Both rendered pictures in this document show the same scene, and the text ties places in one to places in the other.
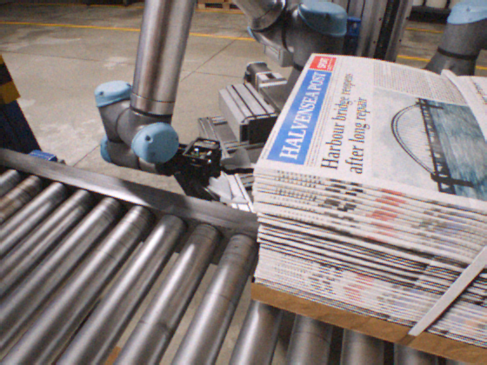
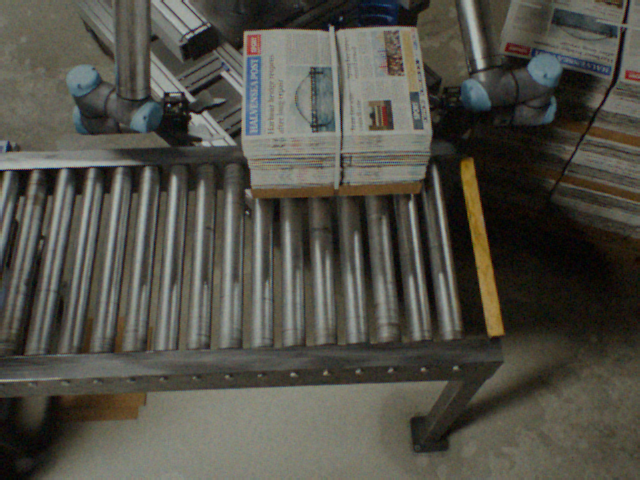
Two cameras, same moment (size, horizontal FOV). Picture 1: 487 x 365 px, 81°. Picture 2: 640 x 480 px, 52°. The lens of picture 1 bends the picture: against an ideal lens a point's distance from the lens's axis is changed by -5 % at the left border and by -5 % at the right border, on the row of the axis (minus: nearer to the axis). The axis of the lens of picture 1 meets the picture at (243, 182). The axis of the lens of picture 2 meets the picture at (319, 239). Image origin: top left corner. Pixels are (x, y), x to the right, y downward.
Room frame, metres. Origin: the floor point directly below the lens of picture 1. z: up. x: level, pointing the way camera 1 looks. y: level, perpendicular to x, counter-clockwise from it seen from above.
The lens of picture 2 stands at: (-0.58, 0.13, 2.05)
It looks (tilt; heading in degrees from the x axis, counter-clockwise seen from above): 62 degrees down; 339
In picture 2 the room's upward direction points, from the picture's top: straight up
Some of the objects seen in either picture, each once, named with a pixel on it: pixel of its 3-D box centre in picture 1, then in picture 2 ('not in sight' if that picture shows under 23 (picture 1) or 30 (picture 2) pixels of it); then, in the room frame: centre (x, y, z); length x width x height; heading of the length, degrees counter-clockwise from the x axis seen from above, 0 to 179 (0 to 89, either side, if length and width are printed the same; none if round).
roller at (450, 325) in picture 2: not in sight; (439, 246); (-0.05, -0.36, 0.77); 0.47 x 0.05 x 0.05; 161
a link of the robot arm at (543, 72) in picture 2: not in sight; (533, 82); (0.19, -0.70, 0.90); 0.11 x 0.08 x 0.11; 84
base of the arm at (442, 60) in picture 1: (451, 64); not in sight; (0.92, -0.66, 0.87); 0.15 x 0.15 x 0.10
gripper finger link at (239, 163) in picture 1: (242, 160); (206, 99); (0.52, 0.00, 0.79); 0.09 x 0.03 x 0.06; 98
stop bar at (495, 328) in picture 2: not in sight; (480, 242); (-0.09, -0.43, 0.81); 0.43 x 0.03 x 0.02; 161
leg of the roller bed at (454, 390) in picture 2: not in sight; (447, 407); (-0.31, -0.33, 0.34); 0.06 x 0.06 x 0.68; 71
